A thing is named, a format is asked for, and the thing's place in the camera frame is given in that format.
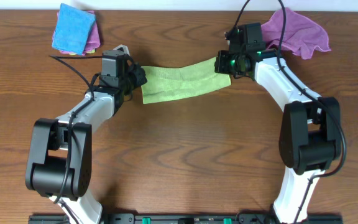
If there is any green microfiber cloth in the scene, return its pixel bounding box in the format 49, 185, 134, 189
142, 58, 231, 104

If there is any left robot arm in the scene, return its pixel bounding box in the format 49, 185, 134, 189
25, 45, 147, 223

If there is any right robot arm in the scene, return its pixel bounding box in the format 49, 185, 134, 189
214, 23, 343, 223

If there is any green folded cloth bottom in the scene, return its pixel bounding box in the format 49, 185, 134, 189
68, 49, 96, 56

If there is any purple folded cloth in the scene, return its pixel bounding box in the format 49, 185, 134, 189
61, 21, 101, 54

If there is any purple crumpled cloth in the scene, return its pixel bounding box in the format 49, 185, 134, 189
261, 8, 331, 60

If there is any blue folded cloth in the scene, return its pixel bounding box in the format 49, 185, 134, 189
52, 3, 96, 54

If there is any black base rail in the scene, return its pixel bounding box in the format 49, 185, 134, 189
28, 213, 344, 224

